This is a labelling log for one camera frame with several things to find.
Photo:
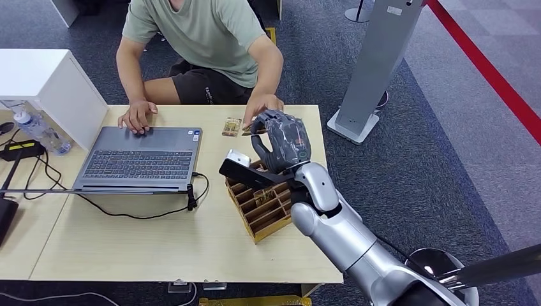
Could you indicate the person's right hand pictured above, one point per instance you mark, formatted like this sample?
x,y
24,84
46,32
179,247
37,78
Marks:
x,y
137,116

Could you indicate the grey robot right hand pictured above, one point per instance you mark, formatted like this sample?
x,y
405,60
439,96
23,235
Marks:
x,y
287,139

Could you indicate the person's left hand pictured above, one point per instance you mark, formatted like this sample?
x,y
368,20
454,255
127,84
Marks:
x,y
264,103

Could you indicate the wooden slotted card holder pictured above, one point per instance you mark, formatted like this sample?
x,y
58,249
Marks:
x,y
262,215

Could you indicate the person's left forearm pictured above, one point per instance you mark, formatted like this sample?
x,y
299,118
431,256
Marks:
x,y
268,74

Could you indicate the person's right forearm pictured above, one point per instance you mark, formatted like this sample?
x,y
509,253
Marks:
x,y
130,80

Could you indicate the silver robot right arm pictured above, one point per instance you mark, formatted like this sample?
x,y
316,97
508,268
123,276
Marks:
x,y
351,236

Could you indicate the person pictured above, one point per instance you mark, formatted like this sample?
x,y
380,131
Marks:
x,y
207,38

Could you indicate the grey laptop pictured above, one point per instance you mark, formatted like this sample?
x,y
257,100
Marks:
x,y
139,164

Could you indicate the clear plastic water bottle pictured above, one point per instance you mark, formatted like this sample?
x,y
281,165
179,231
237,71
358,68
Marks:
x,y
40,131

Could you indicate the white cabinet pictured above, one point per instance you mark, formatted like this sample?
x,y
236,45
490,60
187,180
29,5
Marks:
x,y
42,80

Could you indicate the dark round base red rim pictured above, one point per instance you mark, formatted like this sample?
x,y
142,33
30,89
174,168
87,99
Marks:
x,y
383,100

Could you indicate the grey kiosk pillar with base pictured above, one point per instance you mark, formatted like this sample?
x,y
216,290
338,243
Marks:
x,y
376,63

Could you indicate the black power adapter yellow label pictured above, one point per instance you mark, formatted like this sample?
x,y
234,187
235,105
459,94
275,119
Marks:
x,y
21,150

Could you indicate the white furniture block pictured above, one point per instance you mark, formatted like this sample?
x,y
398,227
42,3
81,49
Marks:
x,y
65,10

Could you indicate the grey stanchion base with pole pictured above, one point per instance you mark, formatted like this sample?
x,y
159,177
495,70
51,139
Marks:
x,y
358,14

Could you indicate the black round disc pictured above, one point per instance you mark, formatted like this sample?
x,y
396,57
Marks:
x,y
6,128

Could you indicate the thin black antenna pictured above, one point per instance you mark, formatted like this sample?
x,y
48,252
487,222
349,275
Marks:
x,y
12,171

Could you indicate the gold foil object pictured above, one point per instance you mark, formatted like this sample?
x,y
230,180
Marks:
x,y
253,302

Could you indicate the black box device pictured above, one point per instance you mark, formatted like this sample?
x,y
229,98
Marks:
x,y
6,219

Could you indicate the chrome stanchion base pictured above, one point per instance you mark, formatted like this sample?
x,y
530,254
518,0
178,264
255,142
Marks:
x,y
427,262

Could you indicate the red barrier belt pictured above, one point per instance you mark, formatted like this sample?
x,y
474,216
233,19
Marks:
x,y
486,69

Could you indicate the black wrist camera with pale box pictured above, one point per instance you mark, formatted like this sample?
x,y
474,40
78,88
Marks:
x,y
249,175

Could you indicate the clear plastic bracket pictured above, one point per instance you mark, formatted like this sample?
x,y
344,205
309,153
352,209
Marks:
x,y
214,286
179,287

